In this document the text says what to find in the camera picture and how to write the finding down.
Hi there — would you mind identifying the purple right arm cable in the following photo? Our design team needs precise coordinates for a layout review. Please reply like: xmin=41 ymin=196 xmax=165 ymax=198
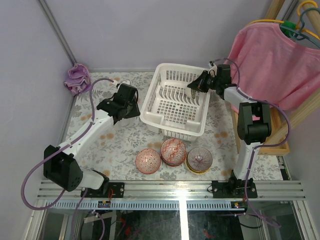
xmin=209 ymin=57 xmax=292 ymax=228

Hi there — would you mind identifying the aluminium mounting rail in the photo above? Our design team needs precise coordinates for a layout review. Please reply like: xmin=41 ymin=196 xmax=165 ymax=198
xmin=37 ymin=180 xmax=307 ymax=201

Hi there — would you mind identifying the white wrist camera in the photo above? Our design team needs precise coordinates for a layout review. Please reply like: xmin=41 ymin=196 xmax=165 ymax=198
xmin=208 ymin=65 xmax=218 ymax=77
xmin=113 ymin=80 xmax=131 ymax=88

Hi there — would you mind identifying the green clothes hanger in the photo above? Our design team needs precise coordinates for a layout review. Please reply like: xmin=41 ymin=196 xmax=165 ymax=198
xmin=279 ymin=6 xmax=320 ymax=41

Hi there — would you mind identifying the white plastic dish rack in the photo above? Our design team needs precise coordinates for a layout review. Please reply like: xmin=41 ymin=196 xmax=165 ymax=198
xmin=139 ymin=63 xmax=210 ymax=142

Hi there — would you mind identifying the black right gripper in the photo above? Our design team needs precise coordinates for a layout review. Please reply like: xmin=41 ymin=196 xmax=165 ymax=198
xmin=188 ymin=71 xmax=221 ymax=94

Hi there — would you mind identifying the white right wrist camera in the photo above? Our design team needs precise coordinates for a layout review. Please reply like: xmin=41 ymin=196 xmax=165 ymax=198
xmin=208 ymin=65 xmax=218 ymax=77

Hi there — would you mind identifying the yellow clothes hanger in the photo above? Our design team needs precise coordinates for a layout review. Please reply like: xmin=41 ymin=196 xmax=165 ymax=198
xmin=247 ymin=0 xmax=320 ymax=49

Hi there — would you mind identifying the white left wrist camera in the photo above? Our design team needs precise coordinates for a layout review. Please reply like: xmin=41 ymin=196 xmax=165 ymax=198
xmin=113 ymin=80 xmax=131 ymax=88

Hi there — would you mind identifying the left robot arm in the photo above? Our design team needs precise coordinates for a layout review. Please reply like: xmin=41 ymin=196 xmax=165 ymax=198
xmin=43 ymin=83 xmax=140 ymax=198

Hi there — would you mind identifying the red eye pattern bowl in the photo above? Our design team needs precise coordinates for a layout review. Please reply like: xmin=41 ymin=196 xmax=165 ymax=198
xmin=135 ymin=148 xmax=162 ymax=175

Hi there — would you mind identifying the pink t-shirt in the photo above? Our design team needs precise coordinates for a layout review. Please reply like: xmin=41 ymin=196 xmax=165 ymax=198
xmin=228 ymin=22 xmax=320 ymax=111

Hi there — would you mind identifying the yellow rimmed bottom bowl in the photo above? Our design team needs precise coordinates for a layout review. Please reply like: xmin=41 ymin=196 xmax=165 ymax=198
xmin=185 ymin=162 xmax=210 ymax=175

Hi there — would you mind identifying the floral table mat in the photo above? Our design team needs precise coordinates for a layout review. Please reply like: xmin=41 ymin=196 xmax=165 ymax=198
xmin=59 ymin=71 xmax=286 ymax=181

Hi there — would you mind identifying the purple folded cloth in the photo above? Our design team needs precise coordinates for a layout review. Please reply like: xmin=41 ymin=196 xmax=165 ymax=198
xmin=63 ymin=63 xmax=92 ymax=96

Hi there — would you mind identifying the purple striped bowl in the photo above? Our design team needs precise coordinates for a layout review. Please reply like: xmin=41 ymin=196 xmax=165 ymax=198
xmin=186 ymin=147 xmax=213 ymax=171

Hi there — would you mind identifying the wooden hanging rod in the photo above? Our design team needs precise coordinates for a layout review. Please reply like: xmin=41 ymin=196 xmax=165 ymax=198
xmin=299 ymin=0 xmax=320 ymax=36

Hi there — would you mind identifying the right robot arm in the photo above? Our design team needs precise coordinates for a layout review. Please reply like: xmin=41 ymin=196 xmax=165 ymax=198
xmin=186 ymin=64 xmax=272 ymax=198

